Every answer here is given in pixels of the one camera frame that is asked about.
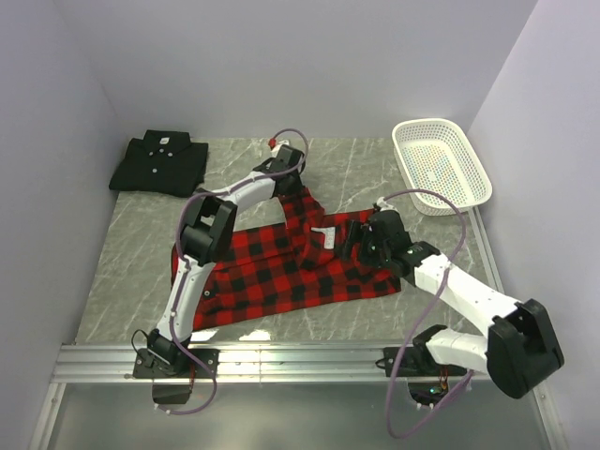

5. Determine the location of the red black plaid shirt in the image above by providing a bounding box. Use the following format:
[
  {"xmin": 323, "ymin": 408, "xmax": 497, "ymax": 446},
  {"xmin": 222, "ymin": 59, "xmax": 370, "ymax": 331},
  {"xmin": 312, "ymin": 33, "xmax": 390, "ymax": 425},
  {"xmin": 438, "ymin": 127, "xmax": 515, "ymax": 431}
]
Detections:
[{"xmin": 193, "ymin": 188, "xmax": 401, "ymax": 331}]

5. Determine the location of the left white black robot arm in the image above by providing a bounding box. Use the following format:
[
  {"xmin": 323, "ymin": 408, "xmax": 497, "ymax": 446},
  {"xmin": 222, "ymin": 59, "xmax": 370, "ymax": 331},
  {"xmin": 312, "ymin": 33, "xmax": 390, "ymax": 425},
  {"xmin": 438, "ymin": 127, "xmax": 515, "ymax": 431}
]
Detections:
[{"xmin": 147, "ymin": 143, "xmax": 307, "ymax": 377}]

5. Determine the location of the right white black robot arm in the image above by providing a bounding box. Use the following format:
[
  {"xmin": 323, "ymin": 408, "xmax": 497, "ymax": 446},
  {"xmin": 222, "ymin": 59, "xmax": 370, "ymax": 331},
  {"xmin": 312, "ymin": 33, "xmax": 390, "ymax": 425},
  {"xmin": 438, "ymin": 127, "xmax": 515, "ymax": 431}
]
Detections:
[{"xmin": 340, "ymin": 209, "xmax": 564, "ymax": 398}]

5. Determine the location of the white plastic mesh basket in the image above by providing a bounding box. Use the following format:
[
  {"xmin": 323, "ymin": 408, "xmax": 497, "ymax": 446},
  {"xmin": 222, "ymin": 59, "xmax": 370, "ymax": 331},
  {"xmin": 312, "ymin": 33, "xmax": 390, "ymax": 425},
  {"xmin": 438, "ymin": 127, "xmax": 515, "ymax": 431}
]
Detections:
[{"xmin": 392, "ymin": 118, "xmax": 492, "ymax": 217}]

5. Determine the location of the folded black button shirt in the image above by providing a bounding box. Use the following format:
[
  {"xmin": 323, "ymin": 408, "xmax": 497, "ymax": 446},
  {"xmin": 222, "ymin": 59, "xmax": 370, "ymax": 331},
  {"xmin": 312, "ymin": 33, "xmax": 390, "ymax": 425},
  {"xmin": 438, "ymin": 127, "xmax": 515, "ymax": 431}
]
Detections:
[{"xmin": 109, "ymin": 129, "xmax": 209, "ymax": 198}]

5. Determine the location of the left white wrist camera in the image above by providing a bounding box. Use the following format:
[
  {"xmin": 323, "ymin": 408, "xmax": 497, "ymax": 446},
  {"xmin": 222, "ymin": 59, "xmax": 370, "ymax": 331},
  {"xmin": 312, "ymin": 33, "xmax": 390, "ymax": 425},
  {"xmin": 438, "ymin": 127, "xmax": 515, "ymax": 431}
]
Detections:
[{"xmin": 267, "ymin": 137, "xmax": 291, "ymax": 155}]

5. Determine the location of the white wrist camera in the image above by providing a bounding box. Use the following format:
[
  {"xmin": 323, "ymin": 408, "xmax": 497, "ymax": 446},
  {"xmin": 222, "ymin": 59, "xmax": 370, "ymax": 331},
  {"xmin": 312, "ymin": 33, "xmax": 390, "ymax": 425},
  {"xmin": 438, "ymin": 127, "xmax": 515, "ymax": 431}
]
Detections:
[
  {"xmin": 267, "ymin": 137, "xmax": 291, "ymax": 155},
  {"xmin": 373, "ymin": 197, "xmax": 398, "ymax": 213}
]

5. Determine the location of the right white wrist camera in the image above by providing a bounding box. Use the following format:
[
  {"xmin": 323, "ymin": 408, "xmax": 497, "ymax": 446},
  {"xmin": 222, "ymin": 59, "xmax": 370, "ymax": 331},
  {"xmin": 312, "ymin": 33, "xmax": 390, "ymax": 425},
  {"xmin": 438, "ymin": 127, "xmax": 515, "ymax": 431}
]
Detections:
[{"xmin": 373, "ymin": 197, "xmax": 398, "ymax": 213}]

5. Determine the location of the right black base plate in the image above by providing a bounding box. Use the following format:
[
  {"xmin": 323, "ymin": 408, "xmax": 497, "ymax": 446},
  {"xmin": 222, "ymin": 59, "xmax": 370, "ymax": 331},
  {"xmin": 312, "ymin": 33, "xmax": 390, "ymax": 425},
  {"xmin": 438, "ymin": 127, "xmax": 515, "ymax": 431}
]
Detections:
[{"xmin": 375, "ymin": 346, "xmax": 467, "ymax": 378}]

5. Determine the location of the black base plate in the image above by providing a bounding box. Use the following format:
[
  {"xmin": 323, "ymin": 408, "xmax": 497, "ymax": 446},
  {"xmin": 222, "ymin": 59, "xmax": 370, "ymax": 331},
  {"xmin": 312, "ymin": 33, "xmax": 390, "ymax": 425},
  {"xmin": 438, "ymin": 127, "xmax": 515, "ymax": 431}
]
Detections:
[
  {"xmin": 132, "ymin": 348, "xmax": 219, "ymax": 380},
  {"xmin": 375, "ymin": 346, "xmax": 467, "ymax": 378}
]

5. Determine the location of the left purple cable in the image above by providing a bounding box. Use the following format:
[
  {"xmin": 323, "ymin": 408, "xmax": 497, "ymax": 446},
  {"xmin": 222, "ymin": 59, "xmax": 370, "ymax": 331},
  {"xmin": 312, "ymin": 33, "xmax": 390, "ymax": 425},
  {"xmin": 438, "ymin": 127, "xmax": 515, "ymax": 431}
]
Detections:
[{"xmin": 154, "ymin": 127, "xmax": 310, "ymax": 415}]

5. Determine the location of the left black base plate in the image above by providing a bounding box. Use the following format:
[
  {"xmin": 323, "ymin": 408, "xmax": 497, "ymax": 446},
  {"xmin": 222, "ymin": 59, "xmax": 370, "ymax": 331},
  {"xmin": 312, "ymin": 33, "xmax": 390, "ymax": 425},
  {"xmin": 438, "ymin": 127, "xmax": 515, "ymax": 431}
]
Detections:
[{"xmin": 132, "ymin": 348, "xmax": 219, "ymax": 380}]

